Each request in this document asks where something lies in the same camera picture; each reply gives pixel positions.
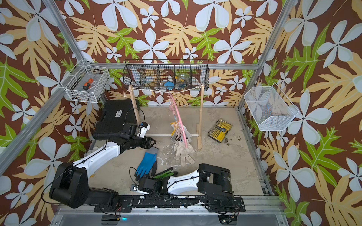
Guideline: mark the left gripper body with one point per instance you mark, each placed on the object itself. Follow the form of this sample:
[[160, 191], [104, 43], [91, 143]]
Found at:
[[144, 142]]

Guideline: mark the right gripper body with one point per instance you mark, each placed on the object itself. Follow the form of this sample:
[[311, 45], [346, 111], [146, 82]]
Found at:
[[153, 179]]

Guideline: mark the green rubber glove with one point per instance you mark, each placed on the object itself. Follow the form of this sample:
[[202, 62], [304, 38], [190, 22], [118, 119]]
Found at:
[[166, 173]]

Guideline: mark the pink clip hanger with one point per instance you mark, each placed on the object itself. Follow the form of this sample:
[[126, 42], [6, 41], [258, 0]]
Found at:
[[177, 118]]

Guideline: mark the white cotton glove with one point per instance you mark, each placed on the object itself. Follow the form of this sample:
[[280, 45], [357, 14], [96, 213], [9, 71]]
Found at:
[[187, 134]]

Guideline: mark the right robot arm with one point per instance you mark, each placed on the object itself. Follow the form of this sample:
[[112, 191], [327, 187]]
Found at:
[[212, 181]]

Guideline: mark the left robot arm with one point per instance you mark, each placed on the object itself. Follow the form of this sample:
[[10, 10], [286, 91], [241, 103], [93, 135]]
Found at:
[[71, 183]]

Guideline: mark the blue rubber glove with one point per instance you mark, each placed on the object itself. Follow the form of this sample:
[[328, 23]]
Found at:
[[148, 164]]

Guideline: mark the black plastic tool case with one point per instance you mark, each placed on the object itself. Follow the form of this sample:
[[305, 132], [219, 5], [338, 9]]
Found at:
[[115, 114]]

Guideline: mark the blue object in basket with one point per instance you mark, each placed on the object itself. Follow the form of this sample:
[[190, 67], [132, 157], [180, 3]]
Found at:
[[169, 85]]

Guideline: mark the yellow drill bit box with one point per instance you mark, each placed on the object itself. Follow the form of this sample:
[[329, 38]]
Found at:
[[220, 130]]

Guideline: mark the clear bottle in basket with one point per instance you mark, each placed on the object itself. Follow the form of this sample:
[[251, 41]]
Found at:
[[183, 79]]

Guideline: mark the orange black screwdriver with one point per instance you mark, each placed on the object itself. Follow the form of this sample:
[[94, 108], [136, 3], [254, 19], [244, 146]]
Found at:
[[88, 84]]

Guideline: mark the white mesh basket right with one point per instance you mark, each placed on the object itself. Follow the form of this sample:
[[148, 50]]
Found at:
[[270, 107]]

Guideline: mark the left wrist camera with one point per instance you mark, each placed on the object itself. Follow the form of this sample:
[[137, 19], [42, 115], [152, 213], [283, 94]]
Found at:
[[144, 127]]

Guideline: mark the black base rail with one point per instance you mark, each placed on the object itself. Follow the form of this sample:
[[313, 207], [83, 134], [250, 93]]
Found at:
[[127, 203]]

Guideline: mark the wooden drying rack frame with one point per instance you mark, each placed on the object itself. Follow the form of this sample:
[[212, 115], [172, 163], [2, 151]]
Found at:
[[199, 125]]

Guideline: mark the black wire basket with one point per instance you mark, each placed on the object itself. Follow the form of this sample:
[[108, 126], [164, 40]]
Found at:
[[153, 74]]

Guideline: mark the white wire basket left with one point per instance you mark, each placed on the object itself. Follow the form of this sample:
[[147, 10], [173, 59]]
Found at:
[[79, 75]]

